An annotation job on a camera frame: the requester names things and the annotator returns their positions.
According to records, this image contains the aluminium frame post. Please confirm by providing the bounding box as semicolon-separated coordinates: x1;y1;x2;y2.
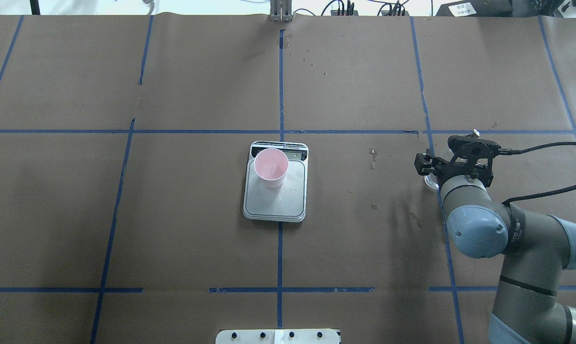
270;0;293;22

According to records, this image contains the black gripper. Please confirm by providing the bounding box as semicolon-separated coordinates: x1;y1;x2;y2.
414;135;501;187

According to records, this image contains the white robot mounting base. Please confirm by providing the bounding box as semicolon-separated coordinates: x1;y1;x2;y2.
215;328;342;344

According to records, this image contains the pink plastic cup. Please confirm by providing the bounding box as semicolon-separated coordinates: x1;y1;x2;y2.
254;148;289;189

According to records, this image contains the white digital kitchen scale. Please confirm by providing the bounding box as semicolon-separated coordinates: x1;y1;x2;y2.
242;140;309;223

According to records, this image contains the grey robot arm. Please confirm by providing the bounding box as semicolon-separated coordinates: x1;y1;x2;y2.
414;134;576;344

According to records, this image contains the black box with label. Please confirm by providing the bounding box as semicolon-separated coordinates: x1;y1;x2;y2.
435;0;513;17

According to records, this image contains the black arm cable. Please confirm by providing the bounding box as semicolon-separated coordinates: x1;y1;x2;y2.
496;141;576;206

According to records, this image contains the glass sauce dispenser bottle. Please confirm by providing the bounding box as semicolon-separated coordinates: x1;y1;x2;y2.
424;129;480;190

